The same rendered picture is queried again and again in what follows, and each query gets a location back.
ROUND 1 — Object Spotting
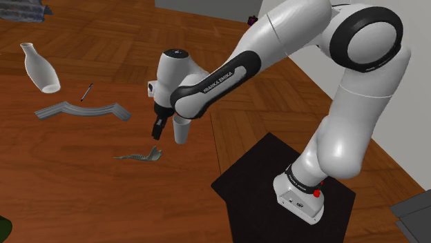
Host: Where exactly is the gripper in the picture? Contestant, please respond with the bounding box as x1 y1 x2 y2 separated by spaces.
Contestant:
151 101 175 141

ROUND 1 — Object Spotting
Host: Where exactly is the white cup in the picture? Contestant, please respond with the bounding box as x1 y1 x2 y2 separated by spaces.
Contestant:
172 115 192 145

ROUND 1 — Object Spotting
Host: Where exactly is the grey ornate utensil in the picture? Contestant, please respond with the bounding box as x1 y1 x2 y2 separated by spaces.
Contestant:
113 145 163 162

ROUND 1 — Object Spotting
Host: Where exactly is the grey wavy strip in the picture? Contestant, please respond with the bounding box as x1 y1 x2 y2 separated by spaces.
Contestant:
35 101 132 122

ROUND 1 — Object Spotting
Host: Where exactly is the black pen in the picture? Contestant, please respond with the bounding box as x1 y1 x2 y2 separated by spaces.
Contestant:
80 83 94 102

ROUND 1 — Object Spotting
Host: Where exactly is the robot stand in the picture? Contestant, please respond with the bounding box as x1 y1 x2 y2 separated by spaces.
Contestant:
210 132 356 243

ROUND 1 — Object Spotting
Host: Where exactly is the white vase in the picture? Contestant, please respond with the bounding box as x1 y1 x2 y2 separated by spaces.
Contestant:
20 42 61 94

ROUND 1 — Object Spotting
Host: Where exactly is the grey crumpled cloth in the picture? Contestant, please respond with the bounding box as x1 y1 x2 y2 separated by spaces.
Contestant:
0 0 54 23

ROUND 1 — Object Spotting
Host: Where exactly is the dark green object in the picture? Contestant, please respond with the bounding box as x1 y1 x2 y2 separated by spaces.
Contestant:
0 215 13 243

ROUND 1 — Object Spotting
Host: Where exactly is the grey flat box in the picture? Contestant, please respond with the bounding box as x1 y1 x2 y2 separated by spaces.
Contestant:
389 189 431 243

